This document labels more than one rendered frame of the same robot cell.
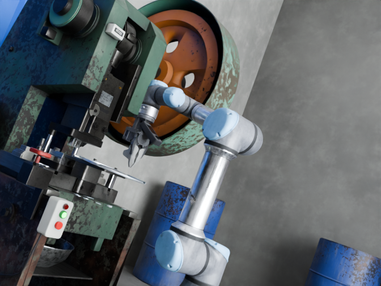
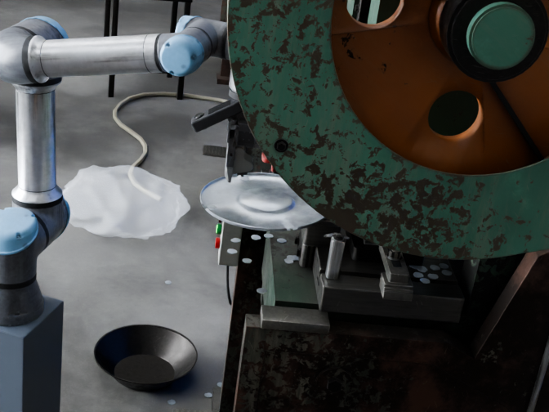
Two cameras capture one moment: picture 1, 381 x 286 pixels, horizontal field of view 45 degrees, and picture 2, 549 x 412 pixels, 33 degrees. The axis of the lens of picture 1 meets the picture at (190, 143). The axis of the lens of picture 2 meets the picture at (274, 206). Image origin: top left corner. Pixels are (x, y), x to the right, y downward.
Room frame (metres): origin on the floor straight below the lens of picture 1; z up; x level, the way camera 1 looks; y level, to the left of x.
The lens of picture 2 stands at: (3.33, -0.96, 1.65)
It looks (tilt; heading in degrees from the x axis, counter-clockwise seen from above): 25 degrees down; 139
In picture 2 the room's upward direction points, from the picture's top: 8 degrees clockwise
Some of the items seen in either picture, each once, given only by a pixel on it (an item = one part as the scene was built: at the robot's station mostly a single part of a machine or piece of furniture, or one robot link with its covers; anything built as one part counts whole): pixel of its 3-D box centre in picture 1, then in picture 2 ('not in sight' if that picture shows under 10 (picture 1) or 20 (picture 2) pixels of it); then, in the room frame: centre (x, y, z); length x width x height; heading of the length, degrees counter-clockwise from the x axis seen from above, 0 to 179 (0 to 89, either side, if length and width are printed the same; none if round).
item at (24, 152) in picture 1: (37, 149); not in sight; (1.89, 0.58, 0.76); 0.17 x 0.06 x 0.10; 145
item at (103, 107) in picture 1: (96, 102); not in sight; (2.01, 0.45, 1.04); 0.17 x 0.15 x 0.30; 55
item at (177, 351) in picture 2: not in sight; (145, 362); (1.40, 0.29, 0.04); 0.30 x 0.30 x 0.07
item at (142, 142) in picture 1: (139, 130); (246, 118); (1.84, 0.21, 0.97); 0.09 x 0.08 x 0.12; 55
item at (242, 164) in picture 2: (133, 156); (239, 166); (1.85, 0.20, 0.86); 0.06 x 0.03 x 0.09; 55
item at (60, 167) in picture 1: (63, 167); (382, 236); (2.04, 0.49, 0.72); 0.20 x 0.16 x 0.03; 145
